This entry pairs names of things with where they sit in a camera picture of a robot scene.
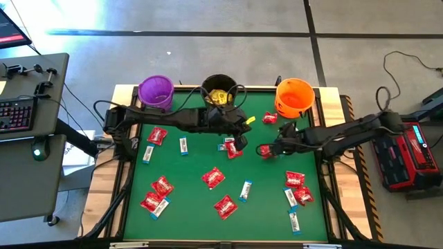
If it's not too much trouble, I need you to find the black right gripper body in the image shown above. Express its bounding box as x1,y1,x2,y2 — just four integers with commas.
275,120,304,155

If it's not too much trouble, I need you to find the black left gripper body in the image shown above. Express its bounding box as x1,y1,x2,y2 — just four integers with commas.
209,106,248,136

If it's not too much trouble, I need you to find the black jack-o-lantern bucket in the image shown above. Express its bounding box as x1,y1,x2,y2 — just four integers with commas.
200,73,239,111

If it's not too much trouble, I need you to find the orange jack-o-lantern bucket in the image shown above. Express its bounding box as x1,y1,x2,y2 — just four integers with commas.
274,77,316,120

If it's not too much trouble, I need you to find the purple monster-face bucket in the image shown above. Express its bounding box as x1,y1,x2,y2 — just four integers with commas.
137,75,175,112

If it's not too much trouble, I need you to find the green table mat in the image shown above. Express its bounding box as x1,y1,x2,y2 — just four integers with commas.
123,90,329,242

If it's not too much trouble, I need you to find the silver metal bar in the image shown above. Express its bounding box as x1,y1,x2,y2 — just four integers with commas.
109,241,150,249
302,243,343,249

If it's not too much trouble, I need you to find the yellow black hazard strip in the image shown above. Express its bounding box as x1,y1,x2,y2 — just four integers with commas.
341,95,385,243

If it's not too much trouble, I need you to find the red black power station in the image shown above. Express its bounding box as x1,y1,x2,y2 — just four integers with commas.
372,120,443,193

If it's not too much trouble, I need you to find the dark grey equipment case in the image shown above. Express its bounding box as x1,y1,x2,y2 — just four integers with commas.
411,88,443,122

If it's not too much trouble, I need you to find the white box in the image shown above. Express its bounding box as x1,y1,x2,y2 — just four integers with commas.
58,129,97,192

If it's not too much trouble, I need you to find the grey desk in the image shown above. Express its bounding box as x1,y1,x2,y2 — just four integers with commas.
0,133,67,223
0,53,70,142

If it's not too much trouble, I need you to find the black desk clamp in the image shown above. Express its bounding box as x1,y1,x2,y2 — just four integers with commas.
2,63,44,79
33,67,59,96

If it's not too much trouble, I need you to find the black computer mouse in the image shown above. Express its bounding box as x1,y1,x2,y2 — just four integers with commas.
31,137,50,162

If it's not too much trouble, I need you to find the backlit black keyboard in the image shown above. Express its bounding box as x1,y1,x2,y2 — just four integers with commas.
0,96,39,134

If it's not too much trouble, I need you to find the black computer monitor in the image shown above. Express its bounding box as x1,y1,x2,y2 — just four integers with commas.
0,8,33,50

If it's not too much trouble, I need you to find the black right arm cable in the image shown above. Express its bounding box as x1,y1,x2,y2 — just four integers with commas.
255,143,278,158

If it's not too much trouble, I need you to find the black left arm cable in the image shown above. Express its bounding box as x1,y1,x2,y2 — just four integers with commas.
92,84,248,118

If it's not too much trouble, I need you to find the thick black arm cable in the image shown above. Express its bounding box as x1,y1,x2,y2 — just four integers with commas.
375,85,394,115

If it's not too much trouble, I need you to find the thin black floor cable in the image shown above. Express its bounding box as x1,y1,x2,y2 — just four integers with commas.
381,50,443,91

